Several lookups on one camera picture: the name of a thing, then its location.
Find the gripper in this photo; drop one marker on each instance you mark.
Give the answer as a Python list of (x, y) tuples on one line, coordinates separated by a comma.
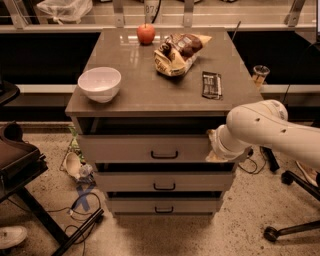
[(219, 144)]

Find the grey top drawer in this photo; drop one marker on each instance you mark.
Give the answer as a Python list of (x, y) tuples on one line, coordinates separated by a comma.
[(144, 148)]

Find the grey drawer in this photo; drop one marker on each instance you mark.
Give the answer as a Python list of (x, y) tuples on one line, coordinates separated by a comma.
[(192, 202), (164, 177), (144, 148)]

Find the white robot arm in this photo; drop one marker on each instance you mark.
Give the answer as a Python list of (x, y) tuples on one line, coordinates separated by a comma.
[(265, 124)]

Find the grey drawer cabinet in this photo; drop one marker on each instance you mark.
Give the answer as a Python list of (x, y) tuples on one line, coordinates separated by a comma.
[(149, 103)]

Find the grey bottom drawer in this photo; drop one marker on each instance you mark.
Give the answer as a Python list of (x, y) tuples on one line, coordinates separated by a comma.
[(192, 202)]

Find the grey middle drawer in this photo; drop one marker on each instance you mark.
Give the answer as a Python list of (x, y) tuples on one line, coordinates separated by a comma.
[(164, 177)]

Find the black snack bar wrapper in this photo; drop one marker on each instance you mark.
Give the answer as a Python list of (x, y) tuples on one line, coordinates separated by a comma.
[(211, 85)]

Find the plastic cup with drink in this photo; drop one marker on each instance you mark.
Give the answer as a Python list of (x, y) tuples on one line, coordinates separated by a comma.
[(260, 72)]

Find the yellow brown chip bag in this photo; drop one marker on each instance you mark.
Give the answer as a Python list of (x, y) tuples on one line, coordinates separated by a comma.
[(178, 52)]

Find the red apple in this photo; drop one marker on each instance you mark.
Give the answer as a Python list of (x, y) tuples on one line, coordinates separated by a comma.
[(145, 33)]

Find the white bowl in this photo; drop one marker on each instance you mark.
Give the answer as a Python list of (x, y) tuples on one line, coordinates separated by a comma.
[(100, 84)]

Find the trash pile on floor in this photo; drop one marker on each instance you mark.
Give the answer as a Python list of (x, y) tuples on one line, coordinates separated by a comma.
[(74, 163)]

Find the black floor stand bar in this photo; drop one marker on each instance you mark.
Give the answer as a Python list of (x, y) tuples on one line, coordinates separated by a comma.
[(80, 234)]

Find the white plastic bag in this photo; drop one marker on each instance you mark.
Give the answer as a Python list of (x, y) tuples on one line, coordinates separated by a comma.
[(66, 10)]

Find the black chair left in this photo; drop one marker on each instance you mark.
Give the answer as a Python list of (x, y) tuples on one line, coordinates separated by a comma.
[(20, 161)]

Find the white shoe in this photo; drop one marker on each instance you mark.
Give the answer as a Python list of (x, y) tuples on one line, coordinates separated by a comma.
[(12, 236)]

